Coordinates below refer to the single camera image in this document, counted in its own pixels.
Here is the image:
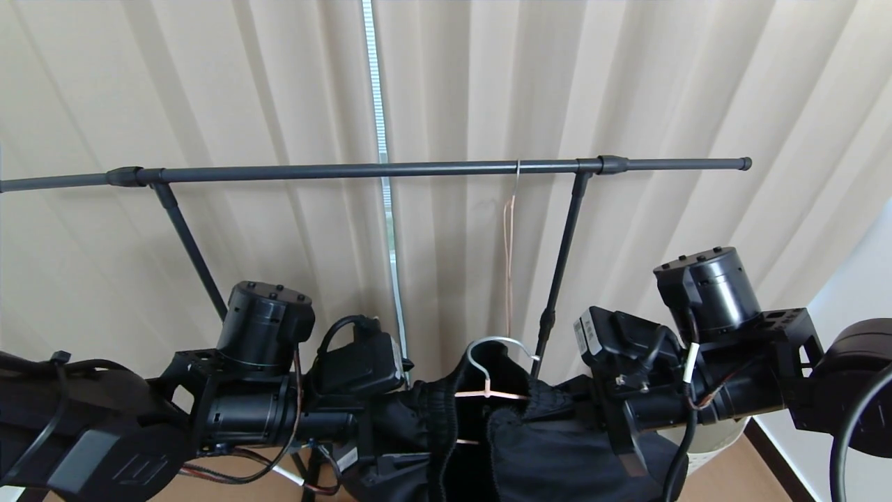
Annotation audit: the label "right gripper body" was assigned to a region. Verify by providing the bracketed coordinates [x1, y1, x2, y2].
[605, 386, 701, 482]

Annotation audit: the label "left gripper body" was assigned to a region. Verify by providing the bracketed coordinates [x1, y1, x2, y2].
[298, 408, 380, 482]

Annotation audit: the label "black shorts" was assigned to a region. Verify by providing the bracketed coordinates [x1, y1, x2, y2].
[359, 342, 691, 502]

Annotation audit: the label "pink clothes hanger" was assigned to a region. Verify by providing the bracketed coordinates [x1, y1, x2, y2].
[503, 160, 521, 340]
[453, 337, 541, 447]

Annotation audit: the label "white laundry basket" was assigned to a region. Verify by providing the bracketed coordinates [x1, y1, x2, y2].
[659, 417, 751, 458]

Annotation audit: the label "black clothes rack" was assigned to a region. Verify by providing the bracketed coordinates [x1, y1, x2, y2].
[0, 156, 753, 502]

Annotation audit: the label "beige curtain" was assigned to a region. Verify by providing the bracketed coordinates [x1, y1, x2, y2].
[0, 0, 892, 391]

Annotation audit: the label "black cable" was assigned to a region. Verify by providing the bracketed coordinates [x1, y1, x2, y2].
[316, 315, 383, 367]
[828, 363, 892, 502]
[661, 408, 700, 502]

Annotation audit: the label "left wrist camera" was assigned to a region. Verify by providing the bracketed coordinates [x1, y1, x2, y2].
[317, 328, 412, 400]

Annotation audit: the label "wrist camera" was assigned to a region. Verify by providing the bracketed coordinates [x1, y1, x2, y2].
[573, 305, 685, 393]
[317, 328, 412, 400]

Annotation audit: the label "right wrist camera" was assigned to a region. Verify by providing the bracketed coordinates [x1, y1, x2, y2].
[573, 305, 685, 393]

